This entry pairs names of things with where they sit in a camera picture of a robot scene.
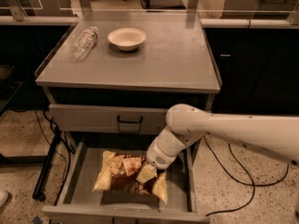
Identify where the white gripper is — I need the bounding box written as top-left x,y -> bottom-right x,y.
136,140 -> 181,184

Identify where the white paper bowl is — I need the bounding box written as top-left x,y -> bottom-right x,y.
107,28 -> 147,51

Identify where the brown chip bag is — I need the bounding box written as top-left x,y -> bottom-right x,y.
93,150 -> 168,203

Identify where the clear plastic water bottle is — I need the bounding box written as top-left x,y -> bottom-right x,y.
71,26 -> 98,60

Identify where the black table leg frame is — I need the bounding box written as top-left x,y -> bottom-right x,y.
0,126 -> 62,203

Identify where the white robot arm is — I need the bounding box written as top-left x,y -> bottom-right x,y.
136,104 -> 299,184

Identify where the grey drawer cabinet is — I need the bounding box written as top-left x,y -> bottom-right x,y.
36,10 -> 221,224

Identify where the white shoe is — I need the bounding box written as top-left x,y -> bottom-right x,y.
0,189 -> 9,208

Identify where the closed top drawer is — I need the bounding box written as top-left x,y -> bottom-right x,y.
50,104 -> 167,135

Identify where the black drawer handle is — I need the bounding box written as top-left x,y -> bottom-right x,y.
117,115 -> 143,124

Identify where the open middle drawer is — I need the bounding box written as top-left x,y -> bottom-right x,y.
43,143 -> 210,224

